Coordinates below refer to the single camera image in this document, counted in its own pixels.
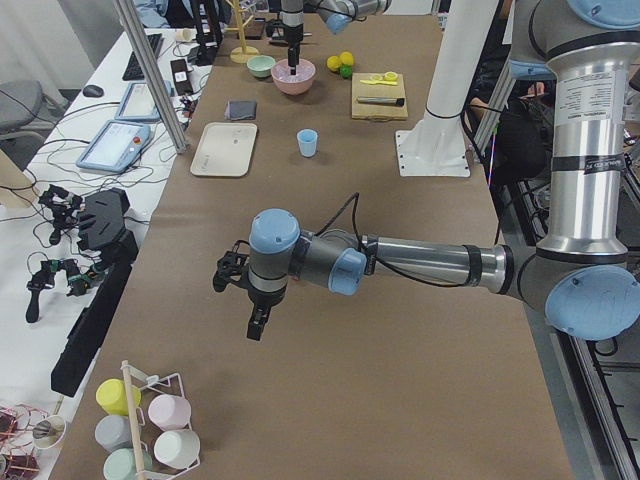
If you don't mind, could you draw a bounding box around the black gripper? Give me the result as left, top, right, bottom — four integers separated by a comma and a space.
284, 24, 304, 75
247, 286, 286, 341

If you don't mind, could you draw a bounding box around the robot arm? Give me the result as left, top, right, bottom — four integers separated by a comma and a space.
242, 1, 639, 340
280, 0, 391, 75

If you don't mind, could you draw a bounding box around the pile of clear ice cubes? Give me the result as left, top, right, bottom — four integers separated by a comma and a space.
274, 62, 315, 84

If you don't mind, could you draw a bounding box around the wooden cup tree stand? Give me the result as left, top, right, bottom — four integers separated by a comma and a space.
226, 0, 259, 64

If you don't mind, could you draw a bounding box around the light blue plastic cup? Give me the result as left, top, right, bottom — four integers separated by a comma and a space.
297, 129, 319, 158

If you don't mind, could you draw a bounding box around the pink cup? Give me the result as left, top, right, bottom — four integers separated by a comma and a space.
148, 394, 192, 431

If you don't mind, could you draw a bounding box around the white cup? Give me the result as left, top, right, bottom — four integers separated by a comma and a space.
154, 429, 201, 469

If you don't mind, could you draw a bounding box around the yellow cup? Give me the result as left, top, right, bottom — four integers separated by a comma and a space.
95, 378, 129, 416

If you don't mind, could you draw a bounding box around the grey cup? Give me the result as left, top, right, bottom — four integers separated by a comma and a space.
94, 415, 133, 453

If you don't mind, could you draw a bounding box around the mint green cup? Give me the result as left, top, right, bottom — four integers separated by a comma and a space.
103, 448, 137, 480

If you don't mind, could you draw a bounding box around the paper cup with strainer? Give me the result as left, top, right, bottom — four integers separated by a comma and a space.
32, 415, 67, 451

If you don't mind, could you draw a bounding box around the pink bowl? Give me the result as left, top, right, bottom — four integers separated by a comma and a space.
271, 58, 316, 95

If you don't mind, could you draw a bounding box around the mint green bowl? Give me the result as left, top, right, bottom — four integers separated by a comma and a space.
246, 55, 276, 79

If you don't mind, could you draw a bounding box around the green lime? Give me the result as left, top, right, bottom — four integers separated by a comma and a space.
339, 65, 353, 79

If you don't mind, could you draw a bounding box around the grey folded cloth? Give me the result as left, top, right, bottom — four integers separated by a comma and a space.
224, 100, 257, 121

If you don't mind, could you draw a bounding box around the wooden cutting board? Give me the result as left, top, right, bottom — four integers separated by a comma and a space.
351, 71, 408, 121

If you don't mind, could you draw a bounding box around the steel cylinder tool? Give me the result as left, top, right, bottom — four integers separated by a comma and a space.
356, 96, 405, 107

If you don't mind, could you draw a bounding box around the cream rabbit tray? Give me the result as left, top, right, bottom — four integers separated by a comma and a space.
190, 122, 258, 177

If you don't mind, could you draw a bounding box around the black keyboard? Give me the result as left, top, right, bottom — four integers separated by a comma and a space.
121, 32, 165, 82

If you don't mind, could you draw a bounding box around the far teach pendant tablet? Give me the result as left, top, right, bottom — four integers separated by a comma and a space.
115, 81, 160, 123

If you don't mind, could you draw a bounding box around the teach pendant tablet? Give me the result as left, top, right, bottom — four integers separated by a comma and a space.
76, 120, 151, 173
115, 81, 160, 123

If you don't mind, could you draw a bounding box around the near teach pendant tablet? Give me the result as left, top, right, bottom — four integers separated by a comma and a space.
76, 120, 151, 173

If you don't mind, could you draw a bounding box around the black computer mouse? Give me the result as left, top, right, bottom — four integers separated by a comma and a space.
82, 84, 104, 98

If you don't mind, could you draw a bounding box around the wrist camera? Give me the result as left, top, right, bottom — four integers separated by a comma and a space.
212, 239, 249, 293

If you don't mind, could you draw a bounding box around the white wire cup rack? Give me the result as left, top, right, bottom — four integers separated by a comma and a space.
121, 360, 201, 479

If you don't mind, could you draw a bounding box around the aluminium frame post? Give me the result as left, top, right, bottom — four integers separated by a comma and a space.
113, 0, 187, 154

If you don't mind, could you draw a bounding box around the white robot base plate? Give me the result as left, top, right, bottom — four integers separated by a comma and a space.
395, 127, 471, 178

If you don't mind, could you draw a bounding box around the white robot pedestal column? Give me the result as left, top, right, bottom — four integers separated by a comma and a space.
410, 0, 498, 136

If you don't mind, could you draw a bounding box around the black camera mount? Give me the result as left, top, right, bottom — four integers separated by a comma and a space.
51, 188, 138, 397

